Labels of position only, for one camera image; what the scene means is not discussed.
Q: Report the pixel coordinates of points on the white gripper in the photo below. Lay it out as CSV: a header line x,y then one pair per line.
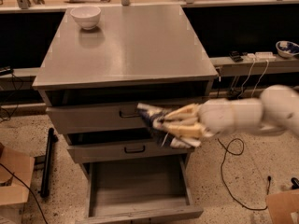
x,y
215,116

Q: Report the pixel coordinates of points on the blue chip bag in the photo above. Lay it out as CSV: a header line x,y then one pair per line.
x,y
153,117

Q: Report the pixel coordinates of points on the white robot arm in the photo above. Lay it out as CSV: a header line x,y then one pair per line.
x,y
276,110

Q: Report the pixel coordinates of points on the middle grey drawer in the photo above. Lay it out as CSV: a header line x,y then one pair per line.
x,y
113,151

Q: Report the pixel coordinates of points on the grey drawer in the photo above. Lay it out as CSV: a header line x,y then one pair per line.
x,y
113,151
151,190
95,118

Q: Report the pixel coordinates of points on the bottom grey drawer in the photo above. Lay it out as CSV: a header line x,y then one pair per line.
x,y
151,190

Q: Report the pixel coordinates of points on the top grey drawer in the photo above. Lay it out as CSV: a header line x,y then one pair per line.
x,y
95,118

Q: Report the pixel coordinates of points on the grey drawer cabinet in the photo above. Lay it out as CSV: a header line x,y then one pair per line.
x,y
143,54

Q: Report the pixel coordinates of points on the black device on ledge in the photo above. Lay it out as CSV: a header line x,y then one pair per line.
x,y
235,56

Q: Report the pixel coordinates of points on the white power strip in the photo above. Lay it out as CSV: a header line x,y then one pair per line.
x,y
262,56

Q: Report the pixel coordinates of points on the blue white patterned bowl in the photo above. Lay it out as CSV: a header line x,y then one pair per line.
x,y
287,49

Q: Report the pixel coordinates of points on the cardboard box right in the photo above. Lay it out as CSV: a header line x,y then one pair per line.
x,y
283,207

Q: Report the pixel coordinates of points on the cardboard box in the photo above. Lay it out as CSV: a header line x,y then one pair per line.
x,y
283,207
16,170

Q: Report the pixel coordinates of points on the black bar on floor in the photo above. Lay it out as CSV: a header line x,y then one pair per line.
x,y
52,139

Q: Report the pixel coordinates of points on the white ceramic bowl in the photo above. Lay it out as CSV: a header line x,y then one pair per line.
x,y
86,17

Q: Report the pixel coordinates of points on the cardboard box left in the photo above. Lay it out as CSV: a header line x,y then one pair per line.
x,y
16,170

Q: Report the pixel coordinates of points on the black middle drawer handle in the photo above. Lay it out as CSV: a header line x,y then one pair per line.
x,y
134,150

